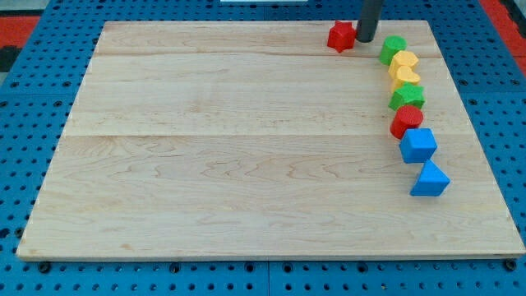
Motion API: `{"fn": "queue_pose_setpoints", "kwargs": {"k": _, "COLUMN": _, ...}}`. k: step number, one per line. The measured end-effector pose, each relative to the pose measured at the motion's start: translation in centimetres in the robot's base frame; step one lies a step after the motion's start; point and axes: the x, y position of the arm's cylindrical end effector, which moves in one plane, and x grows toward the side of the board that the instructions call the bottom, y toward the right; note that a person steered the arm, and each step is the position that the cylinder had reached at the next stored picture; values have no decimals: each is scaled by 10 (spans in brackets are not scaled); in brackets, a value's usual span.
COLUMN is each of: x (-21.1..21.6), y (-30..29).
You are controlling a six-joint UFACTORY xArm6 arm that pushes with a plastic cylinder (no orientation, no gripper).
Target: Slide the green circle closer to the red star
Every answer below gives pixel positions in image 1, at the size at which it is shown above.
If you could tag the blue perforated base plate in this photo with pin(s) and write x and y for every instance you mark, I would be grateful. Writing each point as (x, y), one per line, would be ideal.
(39, 90)

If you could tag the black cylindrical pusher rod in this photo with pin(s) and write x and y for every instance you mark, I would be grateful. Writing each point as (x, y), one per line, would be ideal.
(368, 20)

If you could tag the red cylinder block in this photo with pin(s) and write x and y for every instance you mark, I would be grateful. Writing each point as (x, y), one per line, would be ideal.
(406, 117)

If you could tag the green cylinder block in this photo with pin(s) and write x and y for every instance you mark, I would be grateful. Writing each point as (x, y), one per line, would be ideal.
(391, 45)

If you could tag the light wooden board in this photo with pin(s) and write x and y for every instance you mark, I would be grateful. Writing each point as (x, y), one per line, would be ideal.
(253, 140)

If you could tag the blue triangle block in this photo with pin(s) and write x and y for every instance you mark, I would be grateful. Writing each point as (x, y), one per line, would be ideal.
(431, 182)

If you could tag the yellow heart block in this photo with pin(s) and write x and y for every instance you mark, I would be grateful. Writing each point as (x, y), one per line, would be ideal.
(402, 75)

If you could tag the red star block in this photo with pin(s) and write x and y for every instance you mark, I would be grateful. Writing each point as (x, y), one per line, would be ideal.
(342, 36)

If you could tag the blue cube block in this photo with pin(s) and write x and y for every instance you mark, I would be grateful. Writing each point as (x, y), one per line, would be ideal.
(417, 145)

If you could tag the green star block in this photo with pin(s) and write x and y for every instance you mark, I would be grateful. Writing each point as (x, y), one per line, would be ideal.
(407, 94)

